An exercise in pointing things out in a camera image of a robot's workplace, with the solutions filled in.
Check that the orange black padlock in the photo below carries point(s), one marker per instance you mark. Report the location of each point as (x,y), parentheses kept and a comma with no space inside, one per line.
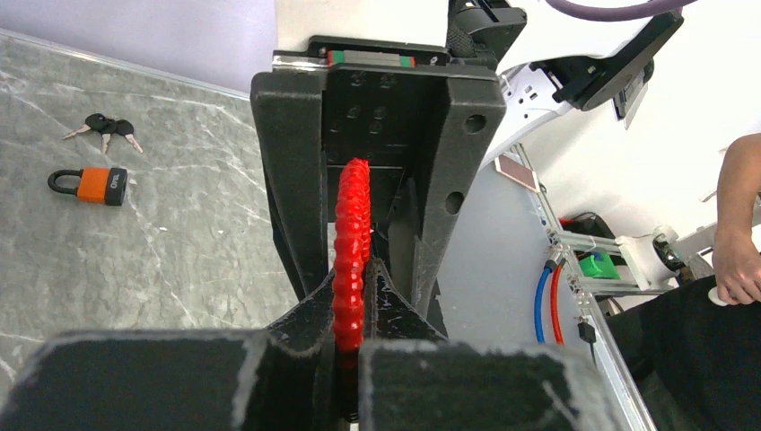
(100,185)

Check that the person's bare forearm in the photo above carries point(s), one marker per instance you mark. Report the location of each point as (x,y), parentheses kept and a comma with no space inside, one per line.
(738,186)

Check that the green object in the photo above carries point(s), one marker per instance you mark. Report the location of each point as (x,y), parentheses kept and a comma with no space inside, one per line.
(599,265)

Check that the gold smartphone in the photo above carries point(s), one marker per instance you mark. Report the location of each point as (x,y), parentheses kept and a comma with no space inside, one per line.
(517,172)

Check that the person's bare hand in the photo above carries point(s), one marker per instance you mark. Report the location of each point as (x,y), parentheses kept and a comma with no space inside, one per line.
(736,264)

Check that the black headed key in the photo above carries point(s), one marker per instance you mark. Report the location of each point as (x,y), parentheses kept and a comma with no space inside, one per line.
(107,127)

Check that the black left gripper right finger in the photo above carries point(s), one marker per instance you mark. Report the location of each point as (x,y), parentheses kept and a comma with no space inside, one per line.
(410,377)

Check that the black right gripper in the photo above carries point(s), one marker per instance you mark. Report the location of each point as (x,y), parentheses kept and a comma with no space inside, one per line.
(408,110)

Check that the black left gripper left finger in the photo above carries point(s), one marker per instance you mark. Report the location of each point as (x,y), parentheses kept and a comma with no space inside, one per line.
(276,378)

